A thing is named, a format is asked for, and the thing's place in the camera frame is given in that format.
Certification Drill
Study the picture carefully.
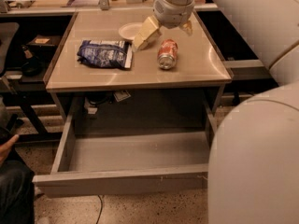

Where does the white paper bowl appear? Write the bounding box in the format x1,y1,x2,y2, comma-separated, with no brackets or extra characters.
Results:
119,22,142,42

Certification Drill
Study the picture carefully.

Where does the open grey drawer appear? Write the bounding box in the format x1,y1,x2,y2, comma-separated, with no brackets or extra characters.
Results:
32,96,219,199

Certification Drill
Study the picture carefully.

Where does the black bag under desk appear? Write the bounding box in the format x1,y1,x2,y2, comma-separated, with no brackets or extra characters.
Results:
21,35,62,77

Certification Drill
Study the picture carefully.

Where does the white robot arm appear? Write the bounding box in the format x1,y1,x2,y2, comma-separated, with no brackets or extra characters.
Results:
134,0,299,224

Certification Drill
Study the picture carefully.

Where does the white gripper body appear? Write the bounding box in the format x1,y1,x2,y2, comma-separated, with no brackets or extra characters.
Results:
153,0,194,29

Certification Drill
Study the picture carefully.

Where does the person's leg in jeans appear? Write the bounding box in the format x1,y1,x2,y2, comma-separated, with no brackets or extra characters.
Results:
0,126,36,224

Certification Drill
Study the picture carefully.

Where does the grey cabinet with top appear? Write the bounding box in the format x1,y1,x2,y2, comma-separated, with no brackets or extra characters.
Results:
46,8,231,124

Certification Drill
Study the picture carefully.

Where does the black office chair left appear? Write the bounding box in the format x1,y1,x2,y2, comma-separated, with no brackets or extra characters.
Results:
0,22,21,95

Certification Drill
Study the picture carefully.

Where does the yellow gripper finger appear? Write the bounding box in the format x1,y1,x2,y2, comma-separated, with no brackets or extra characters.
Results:
179,21,192,35
132,15,161,51

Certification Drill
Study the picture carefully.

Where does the person's hand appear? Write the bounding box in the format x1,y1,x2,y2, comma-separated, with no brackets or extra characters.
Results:
0,134,19,166

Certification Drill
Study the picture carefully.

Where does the black cable on floor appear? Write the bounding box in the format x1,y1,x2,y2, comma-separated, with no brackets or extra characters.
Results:
95,195,105,224

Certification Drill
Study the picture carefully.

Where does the blue chip bag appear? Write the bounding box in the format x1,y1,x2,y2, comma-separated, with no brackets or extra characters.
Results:
77,40,133,70

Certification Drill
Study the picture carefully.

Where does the orange soda can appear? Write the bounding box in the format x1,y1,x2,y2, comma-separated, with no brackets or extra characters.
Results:
157,39,178,70

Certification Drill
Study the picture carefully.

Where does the white tag under cabinet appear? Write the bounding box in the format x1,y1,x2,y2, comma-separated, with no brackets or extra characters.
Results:
113,91,131,102

